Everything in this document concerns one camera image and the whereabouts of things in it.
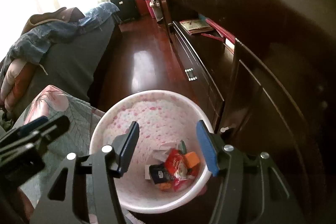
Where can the red container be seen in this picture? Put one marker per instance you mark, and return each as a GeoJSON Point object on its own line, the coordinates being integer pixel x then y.
{"type": "Point", "coordinates": [141, 5]}

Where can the pink folded quilt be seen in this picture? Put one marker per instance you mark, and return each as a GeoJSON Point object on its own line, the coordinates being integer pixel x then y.
{"type": "Point", "coordinates": [13, 79]}

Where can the red folder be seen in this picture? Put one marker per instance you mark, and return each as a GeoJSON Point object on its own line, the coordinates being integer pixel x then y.
{"type": "Point", "coordinates": [220, 29]}

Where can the red snack packet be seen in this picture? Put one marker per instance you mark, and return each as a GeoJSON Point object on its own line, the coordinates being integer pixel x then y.
{"type": "Point", "coordinates": [177, 161]}

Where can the book in dresser shelf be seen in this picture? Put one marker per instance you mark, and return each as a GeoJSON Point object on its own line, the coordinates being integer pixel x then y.
{"type": "Point", "coordinates": [195, 24]}

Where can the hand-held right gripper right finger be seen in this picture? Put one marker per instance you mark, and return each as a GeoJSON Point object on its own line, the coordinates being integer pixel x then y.
{"type": "Point", "coordinates": [207, 150]}

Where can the pink flowered waste bin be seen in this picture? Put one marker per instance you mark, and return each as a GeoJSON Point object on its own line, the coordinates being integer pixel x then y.
{"type": "Point", "coordinates": [157, 119]}

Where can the table with floral cloth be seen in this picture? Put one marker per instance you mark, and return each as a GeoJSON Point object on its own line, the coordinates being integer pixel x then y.
{"type": "Point", "coordinates": [60, 113]}

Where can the dark blue snack wrapper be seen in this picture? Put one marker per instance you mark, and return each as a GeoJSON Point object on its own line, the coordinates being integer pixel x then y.
{"type": "Point", "coordinates": [158, 174]}

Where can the small orange box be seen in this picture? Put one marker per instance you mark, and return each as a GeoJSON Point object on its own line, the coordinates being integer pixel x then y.
{"type": "Point", "coordinates": [193, 159]}

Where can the bed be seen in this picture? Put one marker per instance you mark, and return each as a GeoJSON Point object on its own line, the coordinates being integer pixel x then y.
{"type": "Point", "coordinates": [73, 64]}

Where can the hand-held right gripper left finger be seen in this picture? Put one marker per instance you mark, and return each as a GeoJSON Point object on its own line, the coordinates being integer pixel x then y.
{"type": "Point", "coordinates": [128, 150]}

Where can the blue patterned duvet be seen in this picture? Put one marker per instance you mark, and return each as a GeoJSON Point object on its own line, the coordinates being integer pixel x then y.
{"type": "Point", "coordinates": [44, 36]}

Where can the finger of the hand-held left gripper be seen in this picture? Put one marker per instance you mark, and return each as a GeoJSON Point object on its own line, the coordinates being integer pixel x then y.
{"type": "Point", "coordinates": [59, 124]}
{"type": "Point", "coordinates": [34, 122]}

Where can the dark wooden dresser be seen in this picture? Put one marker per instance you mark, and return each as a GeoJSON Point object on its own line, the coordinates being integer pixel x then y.
{"type": "Point", "coordinates": [262, 29]}

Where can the black suitcase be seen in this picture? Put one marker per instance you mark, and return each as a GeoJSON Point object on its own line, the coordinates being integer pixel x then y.
{"type": "Point", "coordinates": [124, 2]}

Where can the brown quilt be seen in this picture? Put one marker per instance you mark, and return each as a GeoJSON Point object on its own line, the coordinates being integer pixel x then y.
{"type": "Point", "coordinates": [52, 16]}

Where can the clear storage box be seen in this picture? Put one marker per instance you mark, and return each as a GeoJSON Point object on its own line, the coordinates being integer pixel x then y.
{"type": "Point", "coordinates": [152, 7]}

